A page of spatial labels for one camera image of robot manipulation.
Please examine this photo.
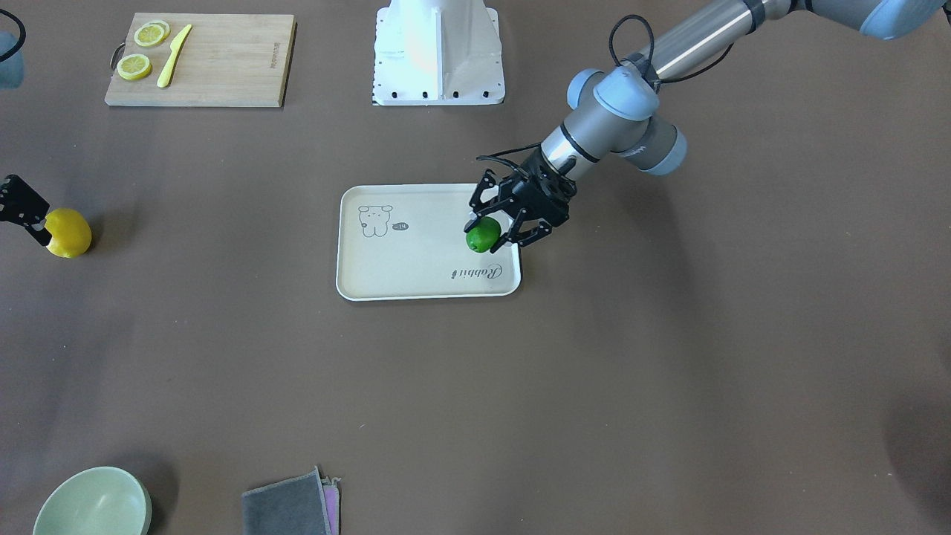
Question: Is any wooden cutting board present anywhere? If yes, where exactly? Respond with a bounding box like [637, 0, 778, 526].
[105, 11, 296, 108]

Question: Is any lemon slice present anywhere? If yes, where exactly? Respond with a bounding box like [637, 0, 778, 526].
[114, 53, 152, 81]
[133, 20, 170, 48]

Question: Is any pale green bowl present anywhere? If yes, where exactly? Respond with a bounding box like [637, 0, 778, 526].
[33, 465, 152, 534]

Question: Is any pink cloth under grey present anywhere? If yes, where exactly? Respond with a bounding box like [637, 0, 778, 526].
[320, 477, 342, 535]

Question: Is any yellow lemon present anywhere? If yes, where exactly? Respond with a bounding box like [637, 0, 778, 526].
[44, 207, 92, 259]

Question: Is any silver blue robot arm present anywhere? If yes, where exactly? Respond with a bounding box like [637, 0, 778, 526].
[2, 1, 949, 253]

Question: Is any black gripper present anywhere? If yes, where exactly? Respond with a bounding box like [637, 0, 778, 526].
[464, 149, 577, 253]

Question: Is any yellow plastic knife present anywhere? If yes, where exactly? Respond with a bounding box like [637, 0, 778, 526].
[156, 24, 193, 88]

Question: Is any green lime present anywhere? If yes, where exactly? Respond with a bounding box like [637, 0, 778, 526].
[465, 216, 502, 253]

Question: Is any grey folded cloth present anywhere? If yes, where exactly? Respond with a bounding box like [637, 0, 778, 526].
[241, 467, 330, 534]

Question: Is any cream rabbit print tray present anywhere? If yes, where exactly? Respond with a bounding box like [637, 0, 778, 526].
[336, 184, 521, 302]

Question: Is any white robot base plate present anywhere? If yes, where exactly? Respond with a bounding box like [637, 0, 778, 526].
[371, 1, 506, 106]

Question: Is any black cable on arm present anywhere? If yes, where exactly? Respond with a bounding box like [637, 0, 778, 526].
[475, 14, 736, 179]

